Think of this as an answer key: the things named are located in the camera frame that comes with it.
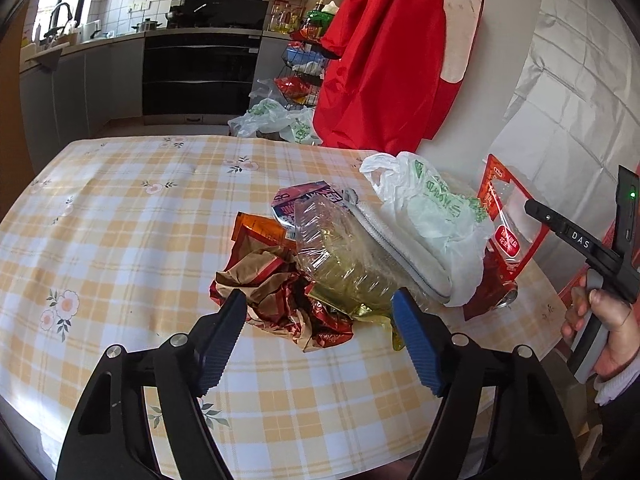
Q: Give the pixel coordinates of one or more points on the red snack bag clear window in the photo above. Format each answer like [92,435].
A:
[505,245]

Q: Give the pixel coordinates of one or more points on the white wall socket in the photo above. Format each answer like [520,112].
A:
[137,6]

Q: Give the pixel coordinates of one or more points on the red gold wrapper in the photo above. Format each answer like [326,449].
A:
[280,300]

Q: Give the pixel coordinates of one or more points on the person's right hand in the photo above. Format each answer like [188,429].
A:
[612,330]

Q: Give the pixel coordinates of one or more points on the clear plastic bag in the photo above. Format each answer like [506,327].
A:
[265,91]

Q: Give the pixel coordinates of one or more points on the black built-in oven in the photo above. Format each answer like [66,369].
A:
[200,75]

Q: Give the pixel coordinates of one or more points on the silver quilted cover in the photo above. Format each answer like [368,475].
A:
[575,110]

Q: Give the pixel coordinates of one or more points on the green snack packet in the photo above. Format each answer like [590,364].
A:
[317,17]

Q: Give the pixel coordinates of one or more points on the yellow plaid floral tablecloth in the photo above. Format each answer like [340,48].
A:
[125,240]

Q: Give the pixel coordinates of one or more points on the grey kitchen cabinet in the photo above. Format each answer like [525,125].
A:
[90,85]

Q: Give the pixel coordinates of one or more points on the cardboard box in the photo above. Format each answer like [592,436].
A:
[320,2]

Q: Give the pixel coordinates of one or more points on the red hanging cloth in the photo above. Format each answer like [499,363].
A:
[385,60]

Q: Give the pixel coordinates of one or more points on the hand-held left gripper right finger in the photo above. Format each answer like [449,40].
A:
[417,340]

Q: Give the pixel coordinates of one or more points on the orange snack packet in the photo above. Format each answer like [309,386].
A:
[260,230]

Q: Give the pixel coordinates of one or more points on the white green-print plastic bag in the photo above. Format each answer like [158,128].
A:
[302,130]
[425,195]
[260,117]

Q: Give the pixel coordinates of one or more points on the red snack packet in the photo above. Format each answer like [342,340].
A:
[292,87]

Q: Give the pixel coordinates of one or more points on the chrome kitchen faucet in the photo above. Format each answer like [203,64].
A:
[59,15]

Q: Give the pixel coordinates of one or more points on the cooking oil bottles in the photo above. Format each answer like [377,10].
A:
[286,17]

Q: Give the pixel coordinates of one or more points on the pink snack packet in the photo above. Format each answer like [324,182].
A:
[305,197]

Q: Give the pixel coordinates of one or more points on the steel cooking pot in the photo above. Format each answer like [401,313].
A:
[146,25]

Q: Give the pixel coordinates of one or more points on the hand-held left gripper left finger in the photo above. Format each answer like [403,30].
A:
[222,345]

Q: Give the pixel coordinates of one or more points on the person's right forearm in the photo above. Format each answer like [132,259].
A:
[620,410]

